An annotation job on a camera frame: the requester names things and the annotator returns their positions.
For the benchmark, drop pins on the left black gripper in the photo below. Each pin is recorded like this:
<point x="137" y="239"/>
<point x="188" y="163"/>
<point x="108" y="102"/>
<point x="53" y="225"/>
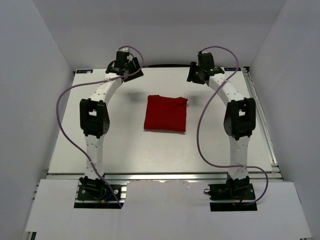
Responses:
<point x="138" y="74"/>

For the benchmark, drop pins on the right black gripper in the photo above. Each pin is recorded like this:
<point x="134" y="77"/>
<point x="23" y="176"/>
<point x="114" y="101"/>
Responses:
<point x="193" y="67"/>

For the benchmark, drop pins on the red t-shirt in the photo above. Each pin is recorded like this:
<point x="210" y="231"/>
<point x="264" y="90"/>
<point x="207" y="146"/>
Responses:
<point x="166" y="113"/>

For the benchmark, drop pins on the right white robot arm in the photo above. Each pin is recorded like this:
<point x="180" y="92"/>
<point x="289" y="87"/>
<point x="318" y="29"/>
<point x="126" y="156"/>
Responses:
<point x="239" y="119"/>

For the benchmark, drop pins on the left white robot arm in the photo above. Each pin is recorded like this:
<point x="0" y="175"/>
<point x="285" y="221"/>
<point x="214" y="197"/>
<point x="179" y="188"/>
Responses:
<point x="94" y="116"/>

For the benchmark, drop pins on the right blue table label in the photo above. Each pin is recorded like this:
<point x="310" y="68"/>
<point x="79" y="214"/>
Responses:
<point x="232" y="69"/>

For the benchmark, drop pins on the blue table label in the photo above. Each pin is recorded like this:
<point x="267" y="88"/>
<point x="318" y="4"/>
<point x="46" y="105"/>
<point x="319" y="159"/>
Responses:
<point x="232" y="69"/>
<point x="84" y="71"/>

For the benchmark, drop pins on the left blue table label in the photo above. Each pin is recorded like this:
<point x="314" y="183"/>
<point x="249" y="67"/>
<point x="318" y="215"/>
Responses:
<point x="84" y="71"/>

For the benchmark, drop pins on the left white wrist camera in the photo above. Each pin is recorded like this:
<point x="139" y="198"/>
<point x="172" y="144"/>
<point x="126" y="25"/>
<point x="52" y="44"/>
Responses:
<point x="126" y="53"/>

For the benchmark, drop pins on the aluminium right side rail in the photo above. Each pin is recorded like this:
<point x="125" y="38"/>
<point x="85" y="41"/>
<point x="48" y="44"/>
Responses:
<point x="262" y="120"/>

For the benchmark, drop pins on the aluminium rail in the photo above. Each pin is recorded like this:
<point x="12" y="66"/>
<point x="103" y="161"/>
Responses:
<point x="158" y="176"/>
<point x="262" y="120"/>

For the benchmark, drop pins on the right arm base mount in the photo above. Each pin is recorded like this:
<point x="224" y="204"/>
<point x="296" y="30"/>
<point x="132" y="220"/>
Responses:
<point x="232" y="196"/>

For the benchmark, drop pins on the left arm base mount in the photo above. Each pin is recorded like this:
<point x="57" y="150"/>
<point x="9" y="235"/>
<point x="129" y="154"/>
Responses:
<point x="95" y="194"/>

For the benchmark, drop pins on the aluminium front rail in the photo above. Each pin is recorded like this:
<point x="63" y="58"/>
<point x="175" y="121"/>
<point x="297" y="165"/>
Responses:
<point x="158" y="176"/>

